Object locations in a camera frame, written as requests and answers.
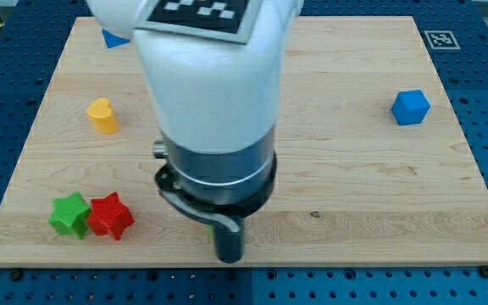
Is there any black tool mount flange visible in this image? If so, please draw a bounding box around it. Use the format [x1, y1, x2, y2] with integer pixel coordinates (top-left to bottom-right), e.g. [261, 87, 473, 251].
[155, 153, 277, 232]

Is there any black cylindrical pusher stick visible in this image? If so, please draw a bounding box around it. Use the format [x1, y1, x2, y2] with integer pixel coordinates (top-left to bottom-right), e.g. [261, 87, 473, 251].
[213, 216, 244, 263]

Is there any yellow heart block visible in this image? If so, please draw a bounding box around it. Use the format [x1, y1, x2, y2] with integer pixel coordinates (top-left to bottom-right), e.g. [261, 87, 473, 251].
[86, 97, 119, 134]

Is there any fiducial marker on table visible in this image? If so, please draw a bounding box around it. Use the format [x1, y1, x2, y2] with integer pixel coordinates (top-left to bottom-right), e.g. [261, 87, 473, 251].
[424, 30, 460, 50]

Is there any red star block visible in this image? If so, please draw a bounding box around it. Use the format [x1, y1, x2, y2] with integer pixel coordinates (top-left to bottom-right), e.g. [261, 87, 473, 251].
[87, 191, 135, 241]

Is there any blue triangle block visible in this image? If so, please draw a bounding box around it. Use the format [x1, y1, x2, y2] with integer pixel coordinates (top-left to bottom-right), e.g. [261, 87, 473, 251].
[102, 28, 130, 48]

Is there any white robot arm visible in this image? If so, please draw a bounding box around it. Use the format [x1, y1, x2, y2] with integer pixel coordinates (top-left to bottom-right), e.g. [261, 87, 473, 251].
[87, 0, 302, 263]

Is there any wooden board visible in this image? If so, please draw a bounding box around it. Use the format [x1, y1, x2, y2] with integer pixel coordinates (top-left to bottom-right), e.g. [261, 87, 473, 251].
[0, 17, 488, 269]

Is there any fiducial marker on arm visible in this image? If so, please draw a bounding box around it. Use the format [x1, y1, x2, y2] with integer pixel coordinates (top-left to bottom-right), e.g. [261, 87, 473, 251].
[134, 0, 263, 44]

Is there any blue cube block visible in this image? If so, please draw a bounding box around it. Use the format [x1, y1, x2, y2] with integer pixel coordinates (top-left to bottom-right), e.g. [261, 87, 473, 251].
[391, 90, 430, 125]

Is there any green star block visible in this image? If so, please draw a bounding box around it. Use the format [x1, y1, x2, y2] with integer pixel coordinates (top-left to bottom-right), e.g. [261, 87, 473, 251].
[48, 191, 92, 239]

